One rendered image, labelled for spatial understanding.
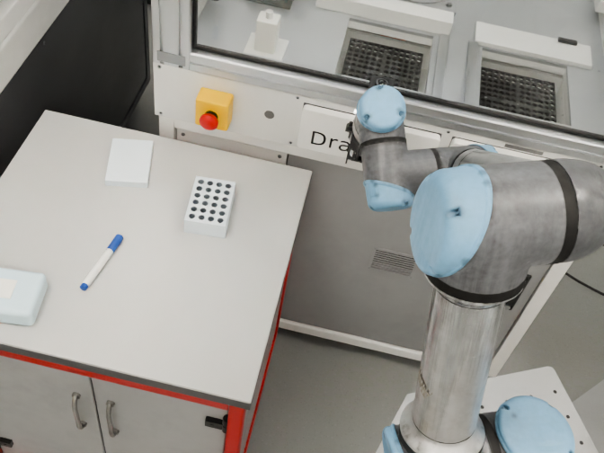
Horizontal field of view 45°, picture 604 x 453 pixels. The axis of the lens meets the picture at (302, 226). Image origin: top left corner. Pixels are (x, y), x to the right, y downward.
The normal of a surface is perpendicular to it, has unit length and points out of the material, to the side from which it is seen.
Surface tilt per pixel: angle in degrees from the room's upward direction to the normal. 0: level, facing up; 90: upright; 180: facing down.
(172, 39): 90
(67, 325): 0
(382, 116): 35
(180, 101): 90
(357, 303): 90
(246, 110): 90
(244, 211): 0
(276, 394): 0
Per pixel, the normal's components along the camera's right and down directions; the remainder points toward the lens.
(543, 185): 0.10, -0.50
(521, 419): 0.19, -0.66
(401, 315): -0.19, 0.74
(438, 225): -0.97, -0.02
